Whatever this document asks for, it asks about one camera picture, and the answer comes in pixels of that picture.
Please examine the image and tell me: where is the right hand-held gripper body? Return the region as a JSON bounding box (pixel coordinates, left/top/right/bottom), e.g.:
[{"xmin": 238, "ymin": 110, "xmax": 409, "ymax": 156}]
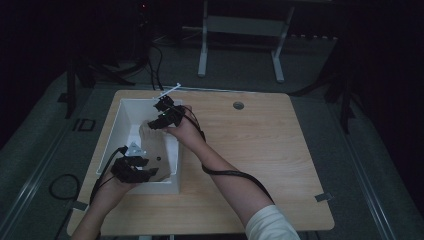
[{"xmin": 152, "ymin": 82, "xmax": 186, "ymax": 129}]

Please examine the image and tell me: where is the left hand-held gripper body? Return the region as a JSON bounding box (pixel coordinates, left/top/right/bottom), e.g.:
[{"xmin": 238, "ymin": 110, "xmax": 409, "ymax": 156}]
[{"xmin": 110, "ymin": 141, "xmax": 150, "ymax": 184}]

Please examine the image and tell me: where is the white rectangular storage box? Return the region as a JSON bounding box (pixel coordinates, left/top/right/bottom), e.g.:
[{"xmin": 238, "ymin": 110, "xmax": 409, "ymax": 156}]
[{"xmin": 96, "ymin": 97, "xmax": 183, "ymax": 196}]

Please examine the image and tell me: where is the person's right hand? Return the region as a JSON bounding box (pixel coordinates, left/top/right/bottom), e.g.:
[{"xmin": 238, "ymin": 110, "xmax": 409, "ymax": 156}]
[{"xmin": 165, "ymin": 105, "xmax": 205, "ymax": 152}]

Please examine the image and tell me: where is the person's left hand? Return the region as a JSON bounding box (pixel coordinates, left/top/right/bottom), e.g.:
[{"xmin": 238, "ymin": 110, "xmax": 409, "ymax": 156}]
[{"xmin": 95, "ymin": 171, "xmax": 138, "ymax": 203}]

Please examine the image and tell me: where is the grey tape strip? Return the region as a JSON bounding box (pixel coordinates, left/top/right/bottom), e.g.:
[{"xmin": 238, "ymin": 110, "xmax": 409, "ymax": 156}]
[
  {"xmin": 314, "ymin": 192, "xmax": 335, "ymax": 203},
  {"xmin": 71, "ymin": 199, "xmax": 89, "ymax": 212}
]

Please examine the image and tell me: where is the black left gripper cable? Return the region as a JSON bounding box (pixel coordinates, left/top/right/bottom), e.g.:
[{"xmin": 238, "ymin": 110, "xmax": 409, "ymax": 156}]
[{"xmin": 88, "ymin": 145, "xmax": 130, "ymax": 205}]

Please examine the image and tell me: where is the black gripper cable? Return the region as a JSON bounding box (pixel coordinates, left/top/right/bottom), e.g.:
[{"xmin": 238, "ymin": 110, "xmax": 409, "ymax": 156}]
[
  {"xmin": 173, "ymin": 105, "xmax": 275, "ymax": 205},
  {"xmin": 88, "ymin": 145, "xmax": 130, "ymax": 205}
]

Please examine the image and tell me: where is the black looped floor cable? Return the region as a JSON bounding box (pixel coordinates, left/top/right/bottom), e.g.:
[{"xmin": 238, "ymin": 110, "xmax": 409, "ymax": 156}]
[{"xmin": 48, "ymin": 173, "xmax": 81, "ymax": 201}]

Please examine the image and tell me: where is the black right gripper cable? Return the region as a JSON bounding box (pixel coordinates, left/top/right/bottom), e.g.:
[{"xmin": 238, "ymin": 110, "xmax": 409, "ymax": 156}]
[{"xmin": 173, "ymin": 105, "xmax": 275, "ymax": 205}]

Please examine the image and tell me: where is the white metal stand frame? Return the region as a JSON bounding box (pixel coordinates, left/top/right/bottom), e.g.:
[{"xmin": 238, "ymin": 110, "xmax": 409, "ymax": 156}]
[{"xmin": 197, "ymin": 0, "xmax": 296, "ymax": 84}]

